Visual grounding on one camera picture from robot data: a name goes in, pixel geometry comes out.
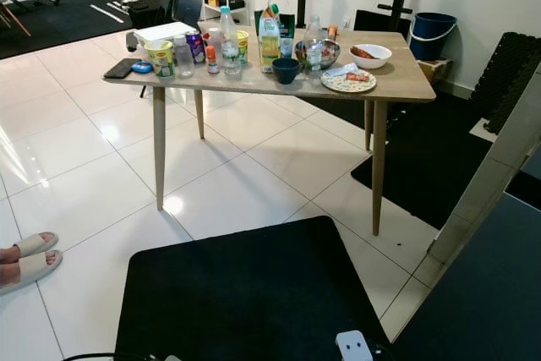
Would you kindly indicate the yellow paper cup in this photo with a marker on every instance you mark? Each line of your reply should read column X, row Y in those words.
column 243, row 44

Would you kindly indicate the large black rug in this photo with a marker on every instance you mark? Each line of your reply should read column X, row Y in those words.
column 423, row 158

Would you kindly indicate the small blue gadget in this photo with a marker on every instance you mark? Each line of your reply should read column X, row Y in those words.
column 142, row 67

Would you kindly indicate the small wooden crate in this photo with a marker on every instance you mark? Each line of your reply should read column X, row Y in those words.
column 437, row 68

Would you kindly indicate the clear plastic wrapper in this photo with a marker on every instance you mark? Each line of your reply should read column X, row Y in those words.
column 341, row 69

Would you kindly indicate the tall clear water bottle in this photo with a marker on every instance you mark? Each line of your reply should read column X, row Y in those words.
column 230, row 40

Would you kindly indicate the black bag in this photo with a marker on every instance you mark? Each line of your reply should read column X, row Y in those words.
column 148, row 13

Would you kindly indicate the dark blue cup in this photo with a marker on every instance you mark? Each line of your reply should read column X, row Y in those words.
column 286, row 69

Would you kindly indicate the white bowl with food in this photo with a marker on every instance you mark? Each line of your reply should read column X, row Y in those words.
column 370, row 57

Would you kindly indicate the yellow green noodle cup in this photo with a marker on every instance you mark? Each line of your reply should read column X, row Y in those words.
column 161, row 58

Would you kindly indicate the clear bottle with label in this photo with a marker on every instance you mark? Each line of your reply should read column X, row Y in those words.
column 314, row 48

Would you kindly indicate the patterned round plate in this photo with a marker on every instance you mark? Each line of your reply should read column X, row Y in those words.
column 347, row 87

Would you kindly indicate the small orange jar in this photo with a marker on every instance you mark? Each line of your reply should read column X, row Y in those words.
column 332, row 31

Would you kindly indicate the black carpet white marks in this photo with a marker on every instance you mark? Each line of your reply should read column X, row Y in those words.
column 68, row 23

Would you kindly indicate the dark grey fridge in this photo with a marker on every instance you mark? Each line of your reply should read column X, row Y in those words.
column 482, row 293

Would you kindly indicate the red snack packet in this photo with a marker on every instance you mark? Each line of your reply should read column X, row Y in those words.
column 357, row 77

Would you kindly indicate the black foam mat stack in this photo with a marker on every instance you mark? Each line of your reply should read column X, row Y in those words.
column 507, row 73

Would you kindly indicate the steel salad bowl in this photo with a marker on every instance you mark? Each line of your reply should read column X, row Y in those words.
column 331, row 53

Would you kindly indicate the blue bucket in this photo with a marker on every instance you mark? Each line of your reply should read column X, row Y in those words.
column 431, row 35

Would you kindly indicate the black smartphone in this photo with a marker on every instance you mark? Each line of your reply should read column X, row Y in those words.
column 121, row 68

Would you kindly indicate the beige slipper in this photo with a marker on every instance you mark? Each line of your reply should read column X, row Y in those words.
column 38, row 270
column 38, row 244

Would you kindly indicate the purple drink can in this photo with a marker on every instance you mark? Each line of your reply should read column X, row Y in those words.
column 195, row 46

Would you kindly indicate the white lidded plastic box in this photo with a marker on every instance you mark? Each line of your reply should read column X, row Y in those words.
column 165, row 33

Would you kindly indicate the light wooden table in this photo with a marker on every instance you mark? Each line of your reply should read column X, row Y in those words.
column 397, row 73

